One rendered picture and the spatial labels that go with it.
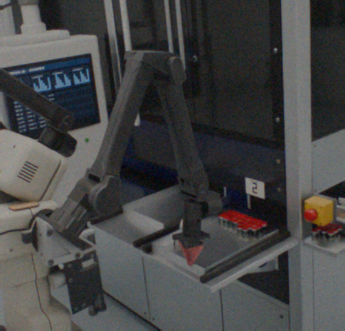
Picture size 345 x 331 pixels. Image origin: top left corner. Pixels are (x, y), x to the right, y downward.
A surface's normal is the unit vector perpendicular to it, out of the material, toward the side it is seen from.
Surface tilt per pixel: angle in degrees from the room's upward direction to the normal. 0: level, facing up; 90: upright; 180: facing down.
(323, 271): 90
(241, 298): 90
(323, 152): 90
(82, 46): 90
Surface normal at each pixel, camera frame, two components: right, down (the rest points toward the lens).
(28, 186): 0.64, 0.18
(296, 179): -0.77, 0.26
